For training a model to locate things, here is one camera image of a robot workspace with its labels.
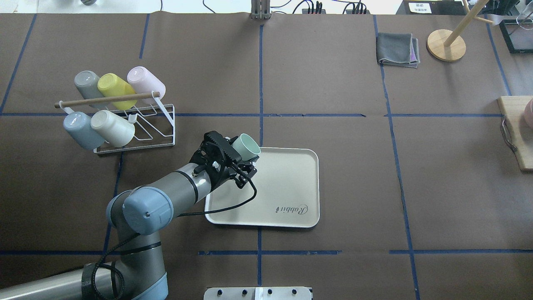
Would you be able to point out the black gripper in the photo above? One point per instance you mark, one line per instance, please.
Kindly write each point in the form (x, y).
(219, 174)

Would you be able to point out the green cup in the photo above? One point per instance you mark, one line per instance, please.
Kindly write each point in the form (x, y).
(246, 146)

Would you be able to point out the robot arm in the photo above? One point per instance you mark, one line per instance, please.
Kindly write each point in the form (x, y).
(135, 269)

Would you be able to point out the cream rabbit tray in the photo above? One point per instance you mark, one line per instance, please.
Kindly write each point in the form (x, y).
(287, 183)

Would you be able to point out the cream white cup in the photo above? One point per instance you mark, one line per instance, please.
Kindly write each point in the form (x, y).
(117, 131)

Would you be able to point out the pink cup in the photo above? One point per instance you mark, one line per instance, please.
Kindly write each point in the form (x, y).
(143, 81)

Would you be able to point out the yellow cup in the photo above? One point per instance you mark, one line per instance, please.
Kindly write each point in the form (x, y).
(111, 85)

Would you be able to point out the light blue cup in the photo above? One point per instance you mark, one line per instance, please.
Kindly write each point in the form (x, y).
(78, 126)

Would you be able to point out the grey cup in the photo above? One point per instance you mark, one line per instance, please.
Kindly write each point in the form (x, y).
(86, 83)

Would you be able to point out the grey folded cloth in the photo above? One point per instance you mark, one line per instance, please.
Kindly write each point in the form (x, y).
(397, 49)

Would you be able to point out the wooden stand with round base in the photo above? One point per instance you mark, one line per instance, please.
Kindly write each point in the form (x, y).
(447, 45)

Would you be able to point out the wooden cutting board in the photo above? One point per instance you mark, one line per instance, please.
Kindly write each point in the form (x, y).
(522, 136)

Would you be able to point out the pink bowl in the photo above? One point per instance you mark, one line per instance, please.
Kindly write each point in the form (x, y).
(528, 114)

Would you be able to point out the white wire cup rack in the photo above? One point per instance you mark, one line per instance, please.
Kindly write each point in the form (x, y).
(155, 125)

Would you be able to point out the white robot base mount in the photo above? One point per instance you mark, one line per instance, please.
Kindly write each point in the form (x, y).
(259, 293)

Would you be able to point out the aluminium frame post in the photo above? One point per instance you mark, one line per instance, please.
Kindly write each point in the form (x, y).
(260, 9)

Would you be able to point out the metal board handle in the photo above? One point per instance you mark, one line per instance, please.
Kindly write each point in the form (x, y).
(506, 134)

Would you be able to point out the black frame box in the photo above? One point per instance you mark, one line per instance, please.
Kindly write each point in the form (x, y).
(518, 39)

